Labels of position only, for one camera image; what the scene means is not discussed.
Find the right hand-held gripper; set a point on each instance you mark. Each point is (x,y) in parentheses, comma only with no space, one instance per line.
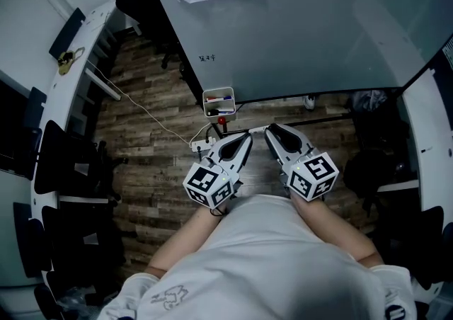
(313,177)

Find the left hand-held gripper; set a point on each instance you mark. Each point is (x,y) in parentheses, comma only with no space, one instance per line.
(207,185)

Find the white marker tray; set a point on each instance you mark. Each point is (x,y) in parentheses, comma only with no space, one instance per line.
(219,104)

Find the person's left forearm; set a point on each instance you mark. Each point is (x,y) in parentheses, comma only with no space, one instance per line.
(180,244)

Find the person's right forearm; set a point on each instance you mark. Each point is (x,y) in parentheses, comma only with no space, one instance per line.
(332,230)

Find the blue-capped white marker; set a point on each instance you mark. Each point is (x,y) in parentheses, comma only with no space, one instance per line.
(228,97)

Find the red-capped white marker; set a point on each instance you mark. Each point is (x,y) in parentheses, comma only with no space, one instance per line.
(209,99)

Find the large glass whiteboard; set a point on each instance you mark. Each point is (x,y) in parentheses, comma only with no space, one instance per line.
(301,46)

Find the white power strip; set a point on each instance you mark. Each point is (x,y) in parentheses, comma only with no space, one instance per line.
(203,145)

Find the small red round magnet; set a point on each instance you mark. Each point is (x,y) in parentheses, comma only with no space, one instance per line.
(222,120)

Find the white shoe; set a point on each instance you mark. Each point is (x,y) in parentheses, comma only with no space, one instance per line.
(309,102)

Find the black elastic wrist band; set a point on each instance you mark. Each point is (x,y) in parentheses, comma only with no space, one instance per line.
(214,213)

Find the grey backpack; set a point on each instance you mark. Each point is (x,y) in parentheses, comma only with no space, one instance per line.
(368,99)

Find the person's white shirt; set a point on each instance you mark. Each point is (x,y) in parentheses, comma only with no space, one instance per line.
(258,258)

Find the black pen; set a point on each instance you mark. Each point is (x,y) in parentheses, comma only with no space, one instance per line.
(426,149)

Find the white desk with grey edge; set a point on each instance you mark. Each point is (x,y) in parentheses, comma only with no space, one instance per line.
(428,127)

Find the white curved desk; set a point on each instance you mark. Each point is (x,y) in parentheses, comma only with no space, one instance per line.
(67,92)

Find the yellow and black pouch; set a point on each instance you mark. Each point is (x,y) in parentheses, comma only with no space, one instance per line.
(65,62)

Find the black desk divider panel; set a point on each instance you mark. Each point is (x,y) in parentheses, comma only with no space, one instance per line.
(35,109)
(67,33)

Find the dark window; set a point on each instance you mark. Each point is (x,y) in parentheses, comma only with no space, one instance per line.
(10,134)

